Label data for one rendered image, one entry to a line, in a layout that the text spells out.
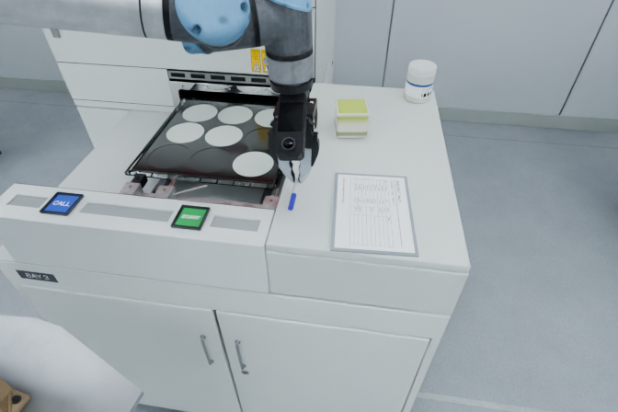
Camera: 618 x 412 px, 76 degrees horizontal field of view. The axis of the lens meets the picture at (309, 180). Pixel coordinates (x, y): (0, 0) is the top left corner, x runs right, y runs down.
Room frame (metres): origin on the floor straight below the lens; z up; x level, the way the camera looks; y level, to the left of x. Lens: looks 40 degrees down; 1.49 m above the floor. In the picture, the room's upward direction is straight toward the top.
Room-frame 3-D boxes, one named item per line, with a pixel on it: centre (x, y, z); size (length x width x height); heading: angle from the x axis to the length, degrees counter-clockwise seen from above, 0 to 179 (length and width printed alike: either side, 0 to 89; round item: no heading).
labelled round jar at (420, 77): (0.97, -0.29, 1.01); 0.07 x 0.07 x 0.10
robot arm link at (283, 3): (0.61, 0.04, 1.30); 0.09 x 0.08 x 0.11; 102
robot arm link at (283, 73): (0.61, 0.03, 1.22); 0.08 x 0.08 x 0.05
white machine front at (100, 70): (1.13, 0.39, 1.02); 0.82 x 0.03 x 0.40; 82
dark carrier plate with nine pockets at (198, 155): (0.88, 0.23, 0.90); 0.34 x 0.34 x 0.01; 82
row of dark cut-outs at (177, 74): (1.10, 0.21, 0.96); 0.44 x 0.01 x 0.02; 82
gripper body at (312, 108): (0.61, 0.03, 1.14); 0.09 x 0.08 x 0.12; 172
